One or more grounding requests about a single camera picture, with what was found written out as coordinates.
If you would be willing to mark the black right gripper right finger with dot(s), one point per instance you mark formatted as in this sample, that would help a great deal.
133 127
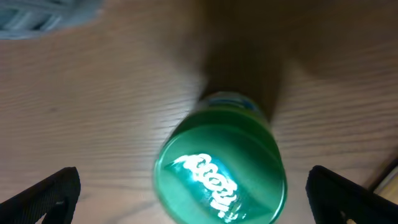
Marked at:
334 199

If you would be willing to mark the green lidded jar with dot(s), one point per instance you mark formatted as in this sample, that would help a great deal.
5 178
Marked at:
221 164

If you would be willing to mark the grey plastic lattice basket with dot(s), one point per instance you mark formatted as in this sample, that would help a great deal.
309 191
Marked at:
26 19

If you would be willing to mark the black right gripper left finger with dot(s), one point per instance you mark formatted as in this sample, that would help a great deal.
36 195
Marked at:
52 200

